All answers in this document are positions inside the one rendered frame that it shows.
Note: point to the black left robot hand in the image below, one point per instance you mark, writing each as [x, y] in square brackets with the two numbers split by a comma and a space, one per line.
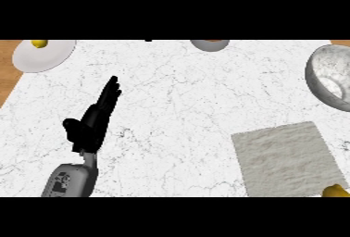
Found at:
[94, 118]

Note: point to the beige textured placemat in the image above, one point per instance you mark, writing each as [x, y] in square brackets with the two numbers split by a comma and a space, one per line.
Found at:
[286, 160]

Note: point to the small grey bowl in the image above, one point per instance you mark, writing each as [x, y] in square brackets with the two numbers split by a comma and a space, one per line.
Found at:
[210, 45]

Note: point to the grey marbled bowl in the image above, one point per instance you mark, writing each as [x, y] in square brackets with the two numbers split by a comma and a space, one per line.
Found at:
[328, 77]

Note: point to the white plate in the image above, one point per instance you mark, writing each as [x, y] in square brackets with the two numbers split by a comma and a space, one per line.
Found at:
[41, 56]

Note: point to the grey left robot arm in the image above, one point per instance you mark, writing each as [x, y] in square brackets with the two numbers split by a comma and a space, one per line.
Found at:
[68, 180]

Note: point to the yellow cupcake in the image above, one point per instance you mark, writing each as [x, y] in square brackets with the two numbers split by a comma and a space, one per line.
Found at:
[335, 191]

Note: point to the yellow lemon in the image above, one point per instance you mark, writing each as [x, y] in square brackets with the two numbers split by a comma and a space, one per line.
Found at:
[40, 43]

